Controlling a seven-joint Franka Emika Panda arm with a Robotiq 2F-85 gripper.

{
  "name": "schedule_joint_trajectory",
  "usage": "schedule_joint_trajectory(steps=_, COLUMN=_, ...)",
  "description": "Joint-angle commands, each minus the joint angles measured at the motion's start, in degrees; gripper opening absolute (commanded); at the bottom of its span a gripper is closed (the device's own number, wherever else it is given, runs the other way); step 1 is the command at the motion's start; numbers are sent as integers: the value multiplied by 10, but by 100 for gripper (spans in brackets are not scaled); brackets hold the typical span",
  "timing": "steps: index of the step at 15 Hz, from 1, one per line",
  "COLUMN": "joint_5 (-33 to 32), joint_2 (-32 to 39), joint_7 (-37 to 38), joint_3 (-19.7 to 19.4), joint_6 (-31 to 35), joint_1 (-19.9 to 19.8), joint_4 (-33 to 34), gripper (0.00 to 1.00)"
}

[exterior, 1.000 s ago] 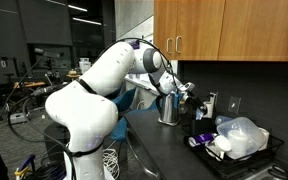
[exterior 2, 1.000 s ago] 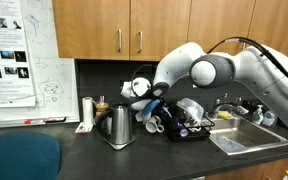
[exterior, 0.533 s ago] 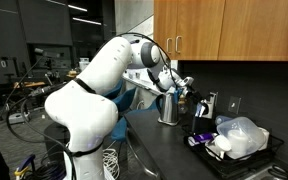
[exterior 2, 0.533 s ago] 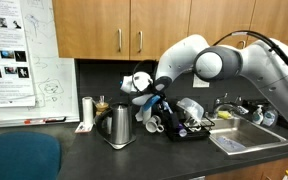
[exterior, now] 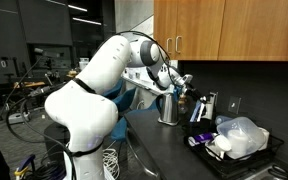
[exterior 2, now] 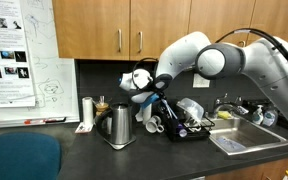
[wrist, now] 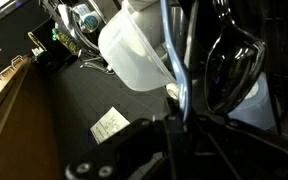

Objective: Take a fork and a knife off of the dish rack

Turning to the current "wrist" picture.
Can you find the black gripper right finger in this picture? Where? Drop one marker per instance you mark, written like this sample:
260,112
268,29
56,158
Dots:
244,153

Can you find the white soap pump bottle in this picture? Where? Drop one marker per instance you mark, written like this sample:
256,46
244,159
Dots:
90,20

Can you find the green capped dish soap bottle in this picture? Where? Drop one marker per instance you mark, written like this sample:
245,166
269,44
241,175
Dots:
67,41

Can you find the white paper towel roll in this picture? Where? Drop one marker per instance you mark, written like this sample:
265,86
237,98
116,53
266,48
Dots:
257,110

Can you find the clear plastic food container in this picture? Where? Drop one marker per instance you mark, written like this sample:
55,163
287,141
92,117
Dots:
134,56

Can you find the white paper note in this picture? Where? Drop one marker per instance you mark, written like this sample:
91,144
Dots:
110,126

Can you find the black plastic utensil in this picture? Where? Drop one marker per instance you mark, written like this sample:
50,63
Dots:
234,66

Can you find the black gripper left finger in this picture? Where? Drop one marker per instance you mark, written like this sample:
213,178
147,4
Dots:
117,153

